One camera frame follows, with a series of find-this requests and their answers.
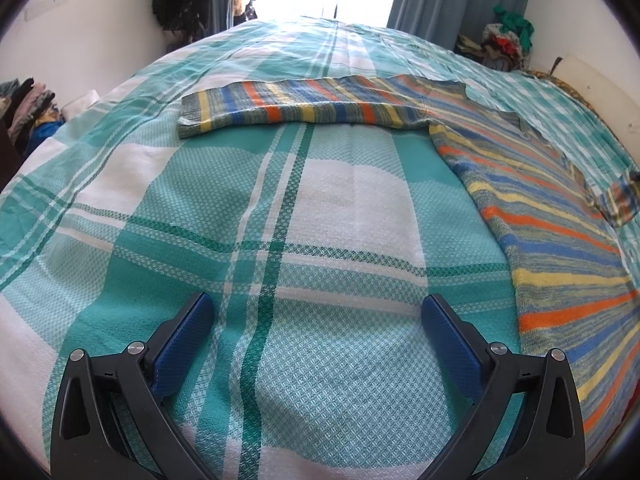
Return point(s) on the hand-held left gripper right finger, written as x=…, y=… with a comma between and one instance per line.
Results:
x=450, y=345

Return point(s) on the dark hanging clothes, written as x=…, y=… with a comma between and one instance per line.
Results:
x=182, y=0

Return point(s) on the wide grey-blue curtain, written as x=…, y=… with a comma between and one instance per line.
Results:
x=450, y=0

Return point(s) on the cream padded headboard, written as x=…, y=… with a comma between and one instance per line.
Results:
x=595, y=90

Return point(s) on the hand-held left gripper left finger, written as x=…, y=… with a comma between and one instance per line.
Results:
x=182, y=340

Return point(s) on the teal checked bed sheet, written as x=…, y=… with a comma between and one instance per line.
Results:
x=320, y=220

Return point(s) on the folded clothes pile on box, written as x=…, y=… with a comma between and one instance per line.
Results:
x=32, y=110

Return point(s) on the colourful clothes pile with green cloth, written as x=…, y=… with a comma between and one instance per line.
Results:
x=500, y=42

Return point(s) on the striped knit sweater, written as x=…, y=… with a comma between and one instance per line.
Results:
x=550, y=240
x=300, y=107

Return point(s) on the white bag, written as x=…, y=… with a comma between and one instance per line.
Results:
x=80, y=105

